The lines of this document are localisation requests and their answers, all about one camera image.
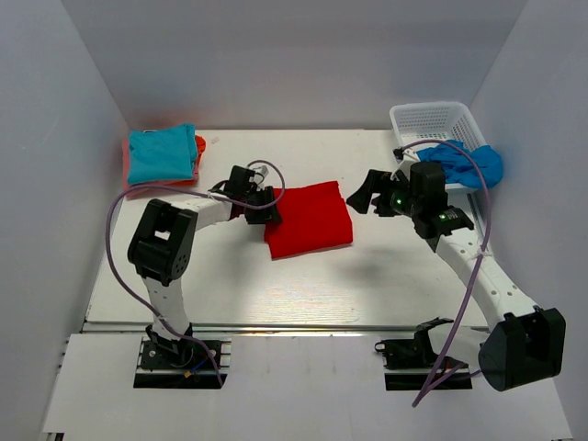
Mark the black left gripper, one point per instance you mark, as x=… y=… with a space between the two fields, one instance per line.
x=271 y=215

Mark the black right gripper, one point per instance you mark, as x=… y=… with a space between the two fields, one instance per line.
x=373 y=184

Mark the red t shirt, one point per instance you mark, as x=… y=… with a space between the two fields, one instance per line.
x=313 y=218

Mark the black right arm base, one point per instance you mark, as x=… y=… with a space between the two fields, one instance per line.
x=407 y=361

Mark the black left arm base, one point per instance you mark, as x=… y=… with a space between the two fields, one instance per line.
x=181 y=365

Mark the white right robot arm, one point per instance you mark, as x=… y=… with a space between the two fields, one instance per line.
x=524 y=342

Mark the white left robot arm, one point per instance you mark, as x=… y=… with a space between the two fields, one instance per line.
x=161 y=246

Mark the white plastic basket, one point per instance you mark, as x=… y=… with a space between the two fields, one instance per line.
x=440 y=120

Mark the folded orange t shirt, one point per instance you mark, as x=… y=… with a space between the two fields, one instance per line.
x=200 y=147

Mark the folded teal t shirt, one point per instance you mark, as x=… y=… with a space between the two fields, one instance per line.
x=162 y=155

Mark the crumpled blue t shirt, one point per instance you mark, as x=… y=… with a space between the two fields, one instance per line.
x=457 y=163

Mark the folded pink t shirt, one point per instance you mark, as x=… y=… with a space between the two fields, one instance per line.
x=140 y=188

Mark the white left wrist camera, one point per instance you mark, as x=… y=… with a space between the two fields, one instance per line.
x=260 y=173

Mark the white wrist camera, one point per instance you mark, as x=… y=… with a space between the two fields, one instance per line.
x=260 y=173
x=405 y=158

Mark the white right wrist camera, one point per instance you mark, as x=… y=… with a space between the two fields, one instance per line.
x=405 y=158

